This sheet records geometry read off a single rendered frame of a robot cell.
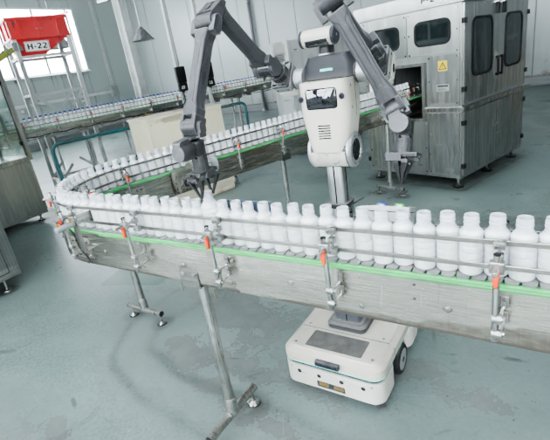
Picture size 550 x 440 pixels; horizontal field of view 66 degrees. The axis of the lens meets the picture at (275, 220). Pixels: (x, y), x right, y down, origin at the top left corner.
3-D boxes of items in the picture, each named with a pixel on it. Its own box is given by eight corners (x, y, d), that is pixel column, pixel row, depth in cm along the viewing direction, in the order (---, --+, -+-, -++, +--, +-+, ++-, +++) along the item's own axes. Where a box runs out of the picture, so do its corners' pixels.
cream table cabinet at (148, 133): (214, 182, 655) (197, 105, 614) (237, 187, 609) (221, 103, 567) (148, 204, 593) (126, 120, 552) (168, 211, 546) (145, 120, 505)
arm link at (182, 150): (204, 120, 144) (186, 121, 149) (182, 126, 135) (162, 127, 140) (211, 154, 148) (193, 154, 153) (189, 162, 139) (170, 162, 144)
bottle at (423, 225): (438, 262, 120) (437, 208, 115) (434, 271, 116) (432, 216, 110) (416, 259, 124) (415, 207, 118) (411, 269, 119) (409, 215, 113)
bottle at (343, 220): (338, 252, 136) (333, 204, 130) (357, 251, 134) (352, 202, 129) (337, 261, 130) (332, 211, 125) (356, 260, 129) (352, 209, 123)
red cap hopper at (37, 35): (64, 196, 717) (2, 17, 619) (53, 191, 771) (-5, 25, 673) (116, 182, 769) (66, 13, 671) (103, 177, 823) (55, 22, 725)
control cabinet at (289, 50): (313, 143, 825) (301, 37, 758) (333, 144, 787) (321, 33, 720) (283, 153, 778) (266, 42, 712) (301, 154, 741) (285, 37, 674)
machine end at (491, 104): (432, 149, 640) (429, 4, 570) (525, 154, 542) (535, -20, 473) (366, 178, 550) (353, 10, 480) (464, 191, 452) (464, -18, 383)
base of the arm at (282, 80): (289, 87, 190) (292, 61, 191) (279, 79, 183) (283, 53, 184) (272, 89, 195) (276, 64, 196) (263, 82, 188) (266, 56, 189)
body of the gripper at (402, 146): (416, 157, 129) (417, 133, 128) (383, 158, 134) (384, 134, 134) (422, 160, 134) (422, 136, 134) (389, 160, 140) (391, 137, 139)
